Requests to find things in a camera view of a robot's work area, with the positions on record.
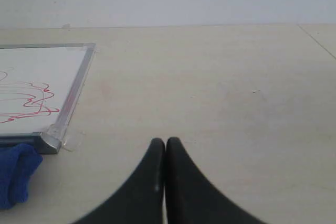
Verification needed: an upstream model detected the aluminium framed whiteboard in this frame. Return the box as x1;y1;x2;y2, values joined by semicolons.
1;43;96;154

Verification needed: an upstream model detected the blue cloth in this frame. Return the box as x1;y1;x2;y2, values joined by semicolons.
1;144;43;210

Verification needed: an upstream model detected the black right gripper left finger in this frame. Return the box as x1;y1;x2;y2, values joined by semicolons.
76;138;165;223

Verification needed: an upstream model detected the clear tape near right corner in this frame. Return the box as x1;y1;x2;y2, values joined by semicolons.
62;128;85;152

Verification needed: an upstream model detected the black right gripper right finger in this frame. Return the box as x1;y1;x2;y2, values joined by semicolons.
165;137;263;223

